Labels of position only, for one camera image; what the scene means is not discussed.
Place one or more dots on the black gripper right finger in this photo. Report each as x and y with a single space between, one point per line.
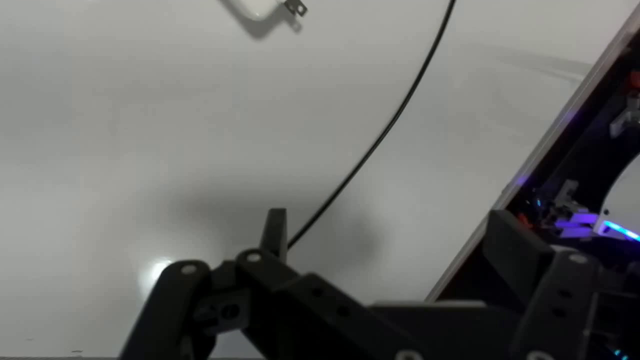
553 300

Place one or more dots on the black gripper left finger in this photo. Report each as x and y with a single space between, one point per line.
284 314

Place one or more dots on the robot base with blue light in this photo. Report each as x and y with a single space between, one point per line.
574 214

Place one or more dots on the white board on table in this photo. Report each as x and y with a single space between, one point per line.
138 132

